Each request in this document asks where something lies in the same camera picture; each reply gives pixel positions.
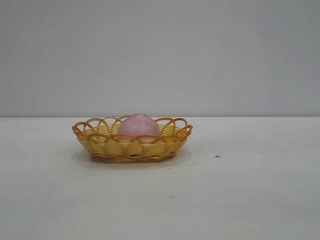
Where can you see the yellow woven wicker basket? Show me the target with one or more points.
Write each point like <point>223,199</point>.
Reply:
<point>132,147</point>

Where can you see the pink peach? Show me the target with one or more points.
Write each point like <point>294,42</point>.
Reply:
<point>137,127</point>

